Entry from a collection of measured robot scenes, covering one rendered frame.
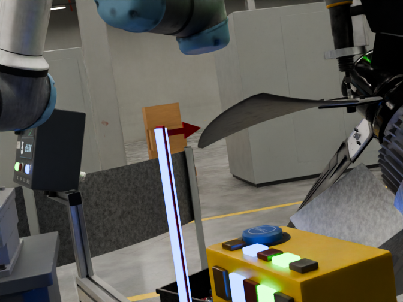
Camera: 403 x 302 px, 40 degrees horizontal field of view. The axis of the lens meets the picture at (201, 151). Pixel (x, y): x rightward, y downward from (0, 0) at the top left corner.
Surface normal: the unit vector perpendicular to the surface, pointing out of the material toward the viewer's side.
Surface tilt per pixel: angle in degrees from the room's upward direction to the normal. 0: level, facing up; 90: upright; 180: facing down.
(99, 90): 90
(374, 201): 55
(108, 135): 90
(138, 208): 90
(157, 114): 90
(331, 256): 0
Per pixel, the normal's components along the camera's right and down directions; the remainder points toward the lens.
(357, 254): -0.14, -0.99
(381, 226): -0.45, -0.44
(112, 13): -0.52, 0.08
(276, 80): 0.18, 0.07
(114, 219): 0.64, -0.02
